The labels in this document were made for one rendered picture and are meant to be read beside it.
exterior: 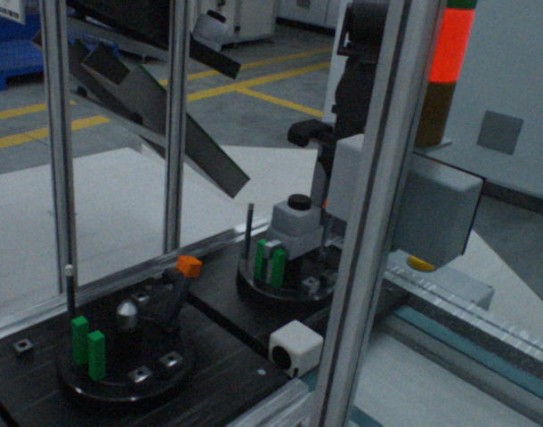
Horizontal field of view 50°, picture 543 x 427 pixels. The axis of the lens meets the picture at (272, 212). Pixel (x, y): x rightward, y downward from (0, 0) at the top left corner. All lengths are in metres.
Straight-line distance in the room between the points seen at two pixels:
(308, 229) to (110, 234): 0.47
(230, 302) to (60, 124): 0.29
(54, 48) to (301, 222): 0.34
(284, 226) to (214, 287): 0.12
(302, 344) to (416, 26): 0.37
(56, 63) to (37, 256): 0.44
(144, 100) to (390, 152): 0.45
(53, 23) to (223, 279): 0.37
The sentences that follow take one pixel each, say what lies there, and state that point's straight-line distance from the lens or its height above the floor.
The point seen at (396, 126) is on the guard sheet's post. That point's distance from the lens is 0.44.
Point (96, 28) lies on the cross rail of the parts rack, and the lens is 0.94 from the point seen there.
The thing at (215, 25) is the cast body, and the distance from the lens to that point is 0.87.
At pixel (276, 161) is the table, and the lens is 1.48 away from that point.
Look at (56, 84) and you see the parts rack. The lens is 0.70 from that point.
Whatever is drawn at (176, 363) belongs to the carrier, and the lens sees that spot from 0.60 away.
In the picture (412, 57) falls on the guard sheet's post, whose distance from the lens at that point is 0.42.
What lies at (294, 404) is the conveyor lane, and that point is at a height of 0.95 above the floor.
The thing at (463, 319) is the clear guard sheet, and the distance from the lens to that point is 0.47.
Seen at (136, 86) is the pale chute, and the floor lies 1.19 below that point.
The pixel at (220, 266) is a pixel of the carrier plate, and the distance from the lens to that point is 0.81.
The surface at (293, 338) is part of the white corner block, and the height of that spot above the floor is 0.99.
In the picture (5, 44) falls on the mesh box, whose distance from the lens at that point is 4.98.
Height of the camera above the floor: 1.40
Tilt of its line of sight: 27 degrees down
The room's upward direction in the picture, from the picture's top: 7 degrees clockwise
